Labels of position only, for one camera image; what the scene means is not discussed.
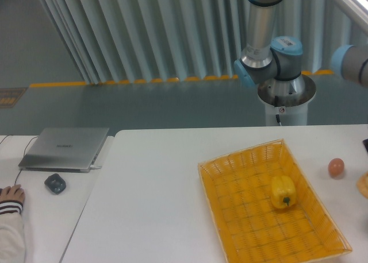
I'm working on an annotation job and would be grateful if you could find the triangular toasted bread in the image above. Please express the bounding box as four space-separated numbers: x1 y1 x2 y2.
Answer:
356 172 368 199

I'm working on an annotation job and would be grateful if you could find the white sleeved forearm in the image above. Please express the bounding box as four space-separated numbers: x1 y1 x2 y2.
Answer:
1 200 26 262

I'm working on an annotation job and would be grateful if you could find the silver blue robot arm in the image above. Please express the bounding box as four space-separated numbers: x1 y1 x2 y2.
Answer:
233 0 367 126

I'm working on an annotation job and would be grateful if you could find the person's hand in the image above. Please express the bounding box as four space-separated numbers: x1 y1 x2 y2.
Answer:
0 184 25 204

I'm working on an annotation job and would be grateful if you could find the brown egg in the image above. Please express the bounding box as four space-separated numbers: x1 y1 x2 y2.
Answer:
328 158 344 177

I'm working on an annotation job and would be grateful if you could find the yellow bell pepper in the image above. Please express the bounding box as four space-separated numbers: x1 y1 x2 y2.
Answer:
271 175 297 209

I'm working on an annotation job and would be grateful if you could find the yellow woven basket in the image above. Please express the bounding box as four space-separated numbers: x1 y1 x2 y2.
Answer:
198 140 352 262

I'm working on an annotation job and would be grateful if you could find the grey pleated curtain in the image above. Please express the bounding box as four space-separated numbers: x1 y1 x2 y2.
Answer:
40 0 367 84

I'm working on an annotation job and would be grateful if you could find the silver closed laptop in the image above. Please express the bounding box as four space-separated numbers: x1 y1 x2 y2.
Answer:
18 127 109 173

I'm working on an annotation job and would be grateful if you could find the small black device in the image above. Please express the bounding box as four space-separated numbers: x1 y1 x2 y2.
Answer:
44 173 67 195

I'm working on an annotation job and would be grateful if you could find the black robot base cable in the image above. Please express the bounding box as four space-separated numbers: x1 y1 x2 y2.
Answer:
274 95 282 127

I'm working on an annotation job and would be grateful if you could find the thin black mouse cable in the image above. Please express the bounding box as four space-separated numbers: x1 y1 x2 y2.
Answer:
0 135 40 187

